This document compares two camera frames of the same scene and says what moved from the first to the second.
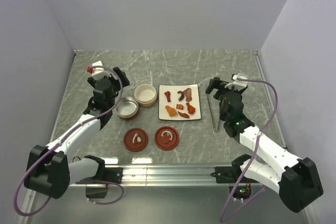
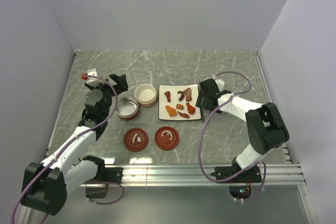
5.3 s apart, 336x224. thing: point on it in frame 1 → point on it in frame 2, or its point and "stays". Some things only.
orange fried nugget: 171,111 stays
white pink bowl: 145,94 stays
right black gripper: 213,84 → 200,99
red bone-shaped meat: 168,95 stays
